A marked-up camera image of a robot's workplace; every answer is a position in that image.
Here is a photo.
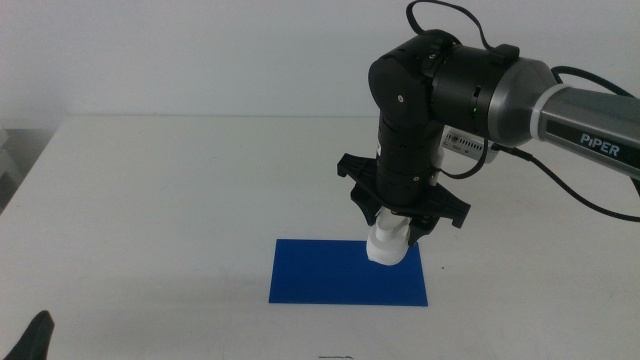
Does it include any black looping arm cable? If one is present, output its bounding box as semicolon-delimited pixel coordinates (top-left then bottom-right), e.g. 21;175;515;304
405;0;520;56

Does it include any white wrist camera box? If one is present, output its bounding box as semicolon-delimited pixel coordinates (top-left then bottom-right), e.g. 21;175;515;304
440;125;500;165

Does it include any black camera cable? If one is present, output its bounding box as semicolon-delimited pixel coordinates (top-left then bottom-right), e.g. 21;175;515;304
491;143;640;223

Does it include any black forearm cable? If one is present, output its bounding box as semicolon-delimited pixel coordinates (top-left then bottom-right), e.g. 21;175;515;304
550;65;637;99

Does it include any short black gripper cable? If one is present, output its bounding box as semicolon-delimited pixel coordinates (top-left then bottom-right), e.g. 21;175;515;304
437;137;490;181

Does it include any white cylindrical object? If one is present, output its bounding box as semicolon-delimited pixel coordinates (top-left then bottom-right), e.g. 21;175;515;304
365;206;413;268

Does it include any blue rectangular mat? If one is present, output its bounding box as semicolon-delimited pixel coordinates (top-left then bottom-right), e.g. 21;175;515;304
268;238;429;308

